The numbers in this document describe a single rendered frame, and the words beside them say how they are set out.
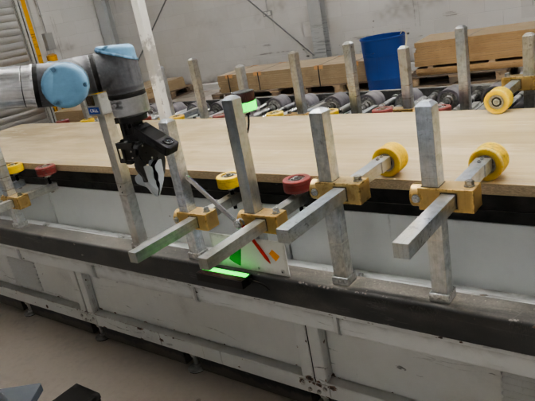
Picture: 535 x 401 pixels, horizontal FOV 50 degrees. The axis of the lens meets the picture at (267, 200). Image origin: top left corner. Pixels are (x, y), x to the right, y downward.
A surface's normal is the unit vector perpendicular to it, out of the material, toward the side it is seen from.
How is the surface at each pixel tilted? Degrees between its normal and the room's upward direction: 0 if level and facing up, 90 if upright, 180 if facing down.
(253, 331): 90
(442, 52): 90
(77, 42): 90
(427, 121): 90
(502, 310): 0
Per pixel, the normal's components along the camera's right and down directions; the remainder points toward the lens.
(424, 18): -0.50, 0.37
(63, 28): 0.85, 0.03
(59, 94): 0.37, 0.26
